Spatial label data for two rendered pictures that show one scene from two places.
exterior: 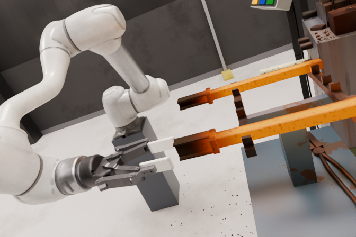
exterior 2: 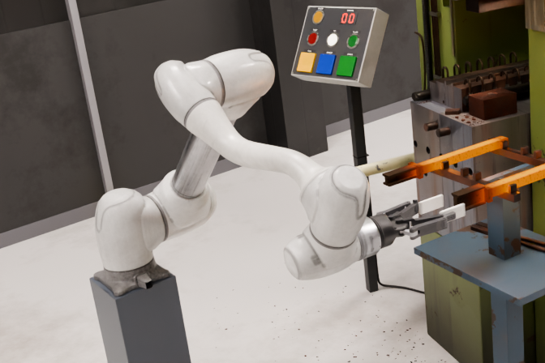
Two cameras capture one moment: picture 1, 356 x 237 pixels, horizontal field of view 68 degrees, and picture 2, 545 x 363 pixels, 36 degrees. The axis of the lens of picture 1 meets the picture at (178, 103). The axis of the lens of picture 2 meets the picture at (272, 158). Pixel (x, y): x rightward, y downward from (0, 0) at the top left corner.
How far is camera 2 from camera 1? 171 cm
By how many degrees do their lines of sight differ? 40
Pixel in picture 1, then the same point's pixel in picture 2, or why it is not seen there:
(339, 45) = (489, 130)
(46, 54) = (211, 108)
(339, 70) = (487, 157)
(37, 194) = (351, 250)
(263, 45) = not seen: hidden behind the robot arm
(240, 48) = (148, 158)
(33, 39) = not seen: outside the picture
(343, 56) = not seen: hidden behind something
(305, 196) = (519, 262)
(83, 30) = (242, 81)
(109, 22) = (270, 74)
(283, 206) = (508, 272)
